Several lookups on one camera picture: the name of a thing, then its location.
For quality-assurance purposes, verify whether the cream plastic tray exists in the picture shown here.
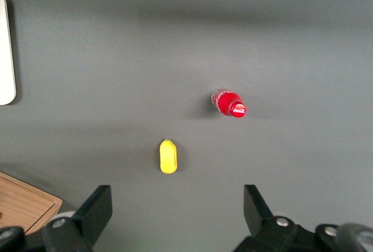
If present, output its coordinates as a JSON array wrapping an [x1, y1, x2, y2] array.
[[0, 0, 17, 106]]

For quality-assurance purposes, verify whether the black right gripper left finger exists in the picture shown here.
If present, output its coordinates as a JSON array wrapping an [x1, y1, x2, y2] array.
[[43, 184, 114, 252]]

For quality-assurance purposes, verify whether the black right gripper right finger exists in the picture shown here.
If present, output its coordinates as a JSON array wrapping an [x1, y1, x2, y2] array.
[[233, 184, 318, 252]]

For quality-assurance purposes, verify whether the wooden drawer cabinet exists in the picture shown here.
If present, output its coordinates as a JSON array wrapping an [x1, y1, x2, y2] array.
[[0, 171, 64, 236]]

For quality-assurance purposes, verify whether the yellow toy lemon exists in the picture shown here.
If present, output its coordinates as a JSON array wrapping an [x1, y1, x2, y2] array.
[[159, 138, 179, 174]]

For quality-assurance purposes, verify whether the red cola bottle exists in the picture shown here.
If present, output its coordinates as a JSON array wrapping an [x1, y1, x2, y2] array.
[[210, 87, 248, 120]]

